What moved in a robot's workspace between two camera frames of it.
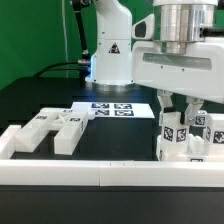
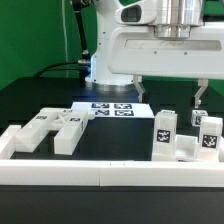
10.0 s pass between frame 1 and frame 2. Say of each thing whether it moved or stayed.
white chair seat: moved
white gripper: moved
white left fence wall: stayed
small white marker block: moved
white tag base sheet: stayed
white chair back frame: stayed
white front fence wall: stayed
